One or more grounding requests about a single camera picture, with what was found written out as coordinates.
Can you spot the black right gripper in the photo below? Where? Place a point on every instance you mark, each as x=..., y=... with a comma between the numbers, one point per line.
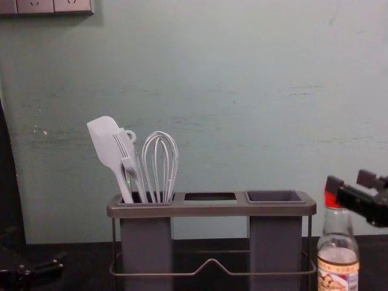
x=383, y=209

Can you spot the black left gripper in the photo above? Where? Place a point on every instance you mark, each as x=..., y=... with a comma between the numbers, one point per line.
x=13, y=277

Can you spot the clear glass bottle red cap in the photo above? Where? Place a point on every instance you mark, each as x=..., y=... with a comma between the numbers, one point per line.
x=338, y=242

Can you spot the black curtain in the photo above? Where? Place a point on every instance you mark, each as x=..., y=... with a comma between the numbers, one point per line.
x=9, y=182

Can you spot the grey plastic utensil container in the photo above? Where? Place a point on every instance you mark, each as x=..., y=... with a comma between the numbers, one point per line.
x=276, y=248
x=145, y=248

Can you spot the white silicone spatula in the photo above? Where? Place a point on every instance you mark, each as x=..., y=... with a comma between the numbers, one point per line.
x=104, y=139

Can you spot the white silicone basting brush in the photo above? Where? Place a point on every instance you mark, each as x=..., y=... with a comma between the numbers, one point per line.
x=124, y=148

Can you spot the black rack with steel bars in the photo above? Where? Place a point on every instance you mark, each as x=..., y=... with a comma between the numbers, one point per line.
x=212, y=207

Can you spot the white silicone whisk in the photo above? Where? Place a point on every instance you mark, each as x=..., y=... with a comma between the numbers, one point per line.
x=160, y=163

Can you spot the black table cloth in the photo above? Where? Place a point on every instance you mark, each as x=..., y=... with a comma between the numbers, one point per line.
x=212, y=257

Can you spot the grey wall socket panel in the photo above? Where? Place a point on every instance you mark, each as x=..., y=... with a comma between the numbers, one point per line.
x=45, y=6

